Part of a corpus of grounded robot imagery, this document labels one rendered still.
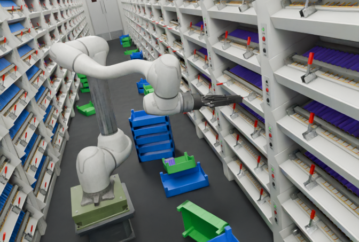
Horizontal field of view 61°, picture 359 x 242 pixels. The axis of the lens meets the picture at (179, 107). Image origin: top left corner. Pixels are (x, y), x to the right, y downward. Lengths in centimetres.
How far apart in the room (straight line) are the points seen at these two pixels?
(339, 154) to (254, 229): 93
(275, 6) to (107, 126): 110
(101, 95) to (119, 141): 29
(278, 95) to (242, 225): 89
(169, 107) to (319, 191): 64
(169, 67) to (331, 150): 61
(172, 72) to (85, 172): 79
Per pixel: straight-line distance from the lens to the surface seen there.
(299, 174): 128
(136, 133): 247
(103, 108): 174
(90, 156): 168
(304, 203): 143
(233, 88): 164
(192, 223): 185
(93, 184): 173
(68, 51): 155
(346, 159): 101
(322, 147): 107
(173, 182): 225
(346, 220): 111
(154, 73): 119
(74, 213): 177
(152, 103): 128
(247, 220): 189
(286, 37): 118
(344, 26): 85
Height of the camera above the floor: 128
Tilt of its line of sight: 21 degrees down
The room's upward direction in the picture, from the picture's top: 10 degrees counter-clockwise
